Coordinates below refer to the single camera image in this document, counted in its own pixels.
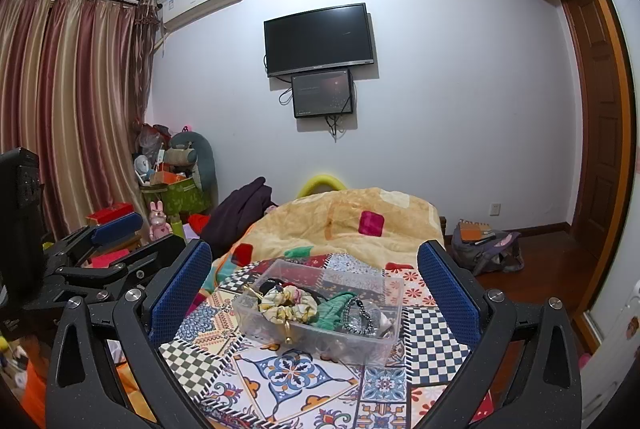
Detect brown wooden door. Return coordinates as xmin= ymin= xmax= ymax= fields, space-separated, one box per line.
xmin=561 ymin=0 xmax=634 ymax=313

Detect green knitted cloth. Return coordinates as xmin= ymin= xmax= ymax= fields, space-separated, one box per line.
xmin=309 ymin=291 xmax=356 ymax=331

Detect large wall television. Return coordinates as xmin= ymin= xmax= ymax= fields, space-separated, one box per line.
xmin=264 ymin=2 xmax=374 ymax=77

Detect yellow round cushion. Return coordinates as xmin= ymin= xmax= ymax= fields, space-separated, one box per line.
xmin=297 ymin=174 xmax=346 ymax=198

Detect small wall monitor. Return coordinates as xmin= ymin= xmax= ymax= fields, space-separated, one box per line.
xmin=292 ymin=70 xmax=354 ymax=119

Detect green cardboard box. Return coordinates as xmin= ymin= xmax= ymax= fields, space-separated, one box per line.
xmin=140 ymin=178 xmax=213 ymax=215

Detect white suitcase with stickers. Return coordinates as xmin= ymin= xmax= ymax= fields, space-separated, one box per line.
xmin=580 ymin=282 xmax=639 ymax=428

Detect grey purple backpack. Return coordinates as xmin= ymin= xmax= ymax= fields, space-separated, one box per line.
xmin=450 ymin=220 xmax=525 ymax=276

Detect floral fabric scrunchie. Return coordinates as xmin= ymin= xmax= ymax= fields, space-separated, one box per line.
xmin=258 ymin=287 xmax=318 ymax=325

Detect pink rabbit toy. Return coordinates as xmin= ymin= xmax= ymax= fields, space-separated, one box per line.
xmin=149 ymin=201 xmax=172 ymax=241

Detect grey green plush toy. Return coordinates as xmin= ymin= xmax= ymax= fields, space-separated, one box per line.
xmin=164 ymin=130 xmax=217 ymax=201

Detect silver glitter plastic bag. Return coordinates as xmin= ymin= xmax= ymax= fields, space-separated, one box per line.
xmin=341 ymin=297 xmax=394 ymax=338

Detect dark purple garment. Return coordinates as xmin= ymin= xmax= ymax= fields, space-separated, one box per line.
xmin=200 ymin=177 xmax=273 ymax=260

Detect clear plastic storage box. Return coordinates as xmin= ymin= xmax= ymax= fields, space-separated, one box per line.
xmin=233 ymin=259 xmax=405 ymax=366

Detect striped red gold curtain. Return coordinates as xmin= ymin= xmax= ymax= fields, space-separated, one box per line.
xmin=1 ymin=0 xmax=160 ymax=238

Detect patchwork patterned tablecloth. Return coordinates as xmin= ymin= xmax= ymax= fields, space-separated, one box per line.
xmin=160 ymin=253 xmax=470 ymax=428

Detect beige fleece blanket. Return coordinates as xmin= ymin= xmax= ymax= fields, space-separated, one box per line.
xmin=203 ymin=188 xmax=445 ymax=293

